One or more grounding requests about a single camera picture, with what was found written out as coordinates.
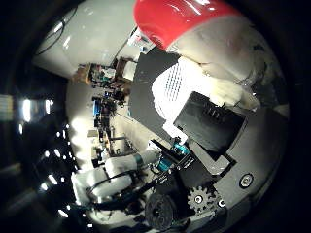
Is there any clear spray bottle red cap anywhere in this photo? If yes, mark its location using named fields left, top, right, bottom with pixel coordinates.
left=132, top=0, right=270, bottom=98

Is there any white cloth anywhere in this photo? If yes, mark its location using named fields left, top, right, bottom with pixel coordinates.
left=151, top=57, right=215, bottom=144

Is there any white box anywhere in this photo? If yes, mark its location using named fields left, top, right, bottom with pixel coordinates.
left=121, top=60, right=138, bottom=82

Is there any brown wooden workbench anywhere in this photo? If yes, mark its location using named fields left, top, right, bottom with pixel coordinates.
left=113, top=56, right=137, bottom=95

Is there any clear plastic container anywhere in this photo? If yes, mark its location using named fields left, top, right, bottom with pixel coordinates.
left=100, top=66, right=117, bottom=82

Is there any blue lit device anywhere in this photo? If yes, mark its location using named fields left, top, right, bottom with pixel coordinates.
left=92, top=98, right=102, bottom=117

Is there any wooden shelf box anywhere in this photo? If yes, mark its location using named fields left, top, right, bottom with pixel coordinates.
left=74, top=62, right=93, bottom=85

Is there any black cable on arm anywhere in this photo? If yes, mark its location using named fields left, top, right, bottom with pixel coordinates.
left=86, top=169, right=156, bottom=210

